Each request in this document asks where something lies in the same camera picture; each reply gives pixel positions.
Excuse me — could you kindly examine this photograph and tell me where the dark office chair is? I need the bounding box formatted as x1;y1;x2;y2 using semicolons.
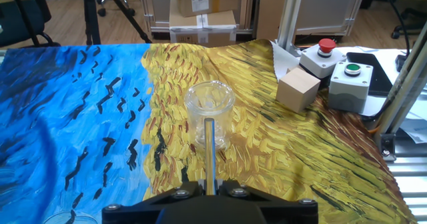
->
0;0;61;49

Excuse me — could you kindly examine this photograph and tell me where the glass stirring rod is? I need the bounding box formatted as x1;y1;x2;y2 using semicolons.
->
203;117;217;197

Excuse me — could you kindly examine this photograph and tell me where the black round stool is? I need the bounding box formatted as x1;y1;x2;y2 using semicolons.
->
95;0;138;17

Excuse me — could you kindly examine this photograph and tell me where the brown cardboard panel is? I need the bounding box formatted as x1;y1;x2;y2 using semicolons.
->
256;0;288;41

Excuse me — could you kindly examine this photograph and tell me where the thick-rimmed clear glass beaker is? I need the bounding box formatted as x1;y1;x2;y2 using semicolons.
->
184;80;236;151

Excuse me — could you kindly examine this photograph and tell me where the slim aluminium post with bracket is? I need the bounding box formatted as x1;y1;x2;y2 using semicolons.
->
373;20;427;162

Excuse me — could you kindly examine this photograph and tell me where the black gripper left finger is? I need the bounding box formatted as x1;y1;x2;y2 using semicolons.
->
101;180;209;224

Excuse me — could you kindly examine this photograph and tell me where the wooden cube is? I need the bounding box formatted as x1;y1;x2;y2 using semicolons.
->
276;65;322;114

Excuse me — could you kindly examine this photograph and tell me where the painted wheat field cloth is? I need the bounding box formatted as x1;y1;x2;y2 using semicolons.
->
0;39;418;224

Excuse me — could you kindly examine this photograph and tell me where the green button box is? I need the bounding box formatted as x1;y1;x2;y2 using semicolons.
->
328;61;374;114

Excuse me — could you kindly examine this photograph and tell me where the black tripod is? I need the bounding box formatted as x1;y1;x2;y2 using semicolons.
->
83;0;153;46

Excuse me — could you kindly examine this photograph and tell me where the aluminium frame post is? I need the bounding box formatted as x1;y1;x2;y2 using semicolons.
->
276;0;306;57

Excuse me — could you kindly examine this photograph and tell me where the red button box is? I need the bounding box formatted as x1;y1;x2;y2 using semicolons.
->
299;38;348;80

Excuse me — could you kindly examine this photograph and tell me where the black flat device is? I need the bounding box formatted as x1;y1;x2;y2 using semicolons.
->
346;52;395;97

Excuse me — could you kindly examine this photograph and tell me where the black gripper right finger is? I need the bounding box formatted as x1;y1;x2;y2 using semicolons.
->
215;180;320;224

